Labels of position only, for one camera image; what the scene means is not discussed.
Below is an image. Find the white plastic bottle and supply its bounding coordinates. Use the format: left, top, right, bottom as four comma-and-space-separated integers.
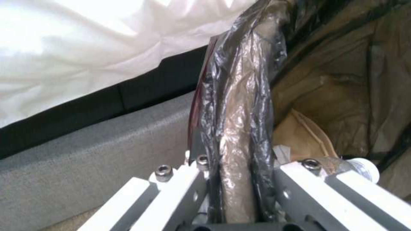
348, 157, 383, 179

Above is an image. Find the trash bin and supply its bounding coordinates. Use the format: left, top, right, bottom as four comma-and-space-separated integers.
188, 0, 411, 231

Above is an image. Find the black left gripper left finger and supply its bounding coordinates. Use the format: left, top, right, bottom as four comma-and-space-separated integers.
84, 154, 213, 231

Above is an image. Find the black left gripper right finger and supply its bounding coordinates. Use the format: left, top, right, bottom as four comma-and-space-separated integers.
274, 158, 411, 231

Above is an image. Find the brown paper bag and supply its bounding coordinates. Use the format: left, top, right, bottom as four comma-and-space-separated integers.
274, 107, 343, 164

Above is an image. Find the grey fabric bed base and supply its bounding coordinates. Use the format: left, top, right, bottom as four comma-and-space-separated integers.
0, 96, 206, 221

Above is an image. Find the white duvet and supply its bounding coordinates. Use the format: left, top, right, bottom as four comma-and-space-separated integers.
0, 0, 259, 129

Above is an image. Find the white paper scrap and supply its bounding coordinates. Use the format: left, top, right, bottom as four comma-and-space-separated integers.
273, 144, 293, 163

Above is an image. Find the black plastic bin liner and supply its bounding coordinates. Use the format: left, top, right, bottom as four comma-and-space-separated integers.
192, 0, 411, 217

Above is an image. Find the black mattress band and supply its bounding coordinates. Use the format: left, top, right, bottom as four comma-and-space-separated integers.
0, 45, 210, 160

